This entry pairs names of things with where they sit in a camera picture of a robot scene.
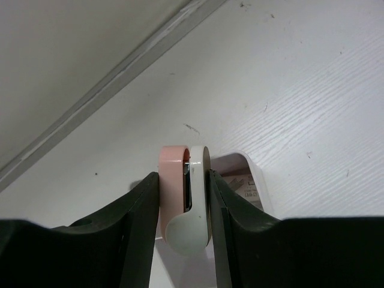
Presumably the white divided container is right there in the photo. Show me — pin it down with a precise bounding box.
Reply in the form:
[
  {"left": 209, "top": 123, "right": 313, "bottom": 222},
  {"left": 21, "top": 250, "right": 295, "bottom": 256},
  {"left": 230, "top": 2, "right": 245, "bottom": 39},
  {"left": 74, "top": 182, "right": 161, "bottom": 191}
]
[{"left": 149, "top": 151, "right": 273, "bottom": 287}]

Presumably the aluminium table rail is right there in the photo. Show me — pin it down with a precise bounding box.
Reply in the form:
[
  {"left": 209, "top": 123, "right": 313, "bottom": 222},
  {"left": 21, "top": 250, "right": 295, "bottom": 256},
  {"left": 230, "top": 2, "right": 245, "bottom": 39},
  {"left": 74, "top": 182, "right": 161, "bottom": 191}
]
[{"left": 1, "top": 0, "right": 224, "bottom": 190}]

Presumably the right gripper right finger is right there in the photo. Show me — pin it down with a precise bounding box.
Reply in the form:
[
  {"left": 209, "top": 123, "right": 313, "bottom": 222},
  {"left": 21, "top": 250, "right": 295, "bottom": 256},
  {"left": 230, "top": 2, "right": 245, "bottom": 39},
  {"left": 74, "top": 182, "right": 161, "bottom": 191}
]
[{"left": 208, "top": 171, "right": 383, "bottom": 287}]

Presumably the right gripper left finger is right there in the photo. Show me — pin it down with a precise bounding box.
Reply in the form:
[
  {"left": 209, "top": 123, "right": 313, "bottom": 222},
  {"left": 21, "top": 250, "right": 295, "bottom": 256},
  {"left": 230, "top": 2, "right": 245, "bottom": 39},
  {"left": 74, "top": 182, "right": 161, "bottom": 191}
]
[{"left": 1, "top": 172, "right": 159, "bottom": 287}]

